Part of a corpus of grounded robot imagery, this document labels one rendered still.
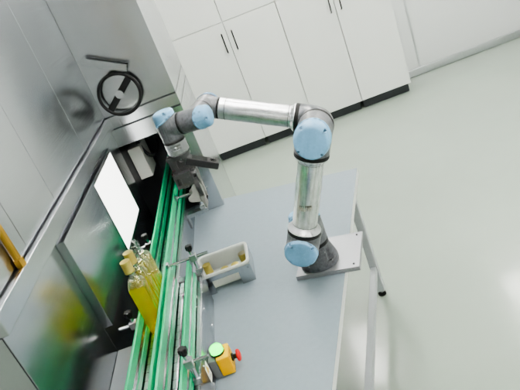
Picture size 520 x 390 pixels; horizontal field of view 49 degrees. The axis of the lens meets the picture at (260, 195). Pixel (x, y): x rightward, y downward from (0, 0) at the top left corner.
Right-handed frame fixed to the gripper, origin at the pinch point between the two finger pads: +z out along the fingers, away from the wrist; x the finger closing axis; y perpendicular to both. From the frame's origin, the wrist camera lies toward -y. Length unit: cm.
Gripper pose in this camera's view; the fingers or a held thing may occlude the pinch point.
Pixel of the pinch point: (207, 200)
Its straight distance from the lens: 200.7
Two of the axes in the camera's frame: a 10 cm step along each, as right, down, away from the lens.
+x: 0.9, 4.0, -9.1
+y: -9.4, 3.4, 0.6
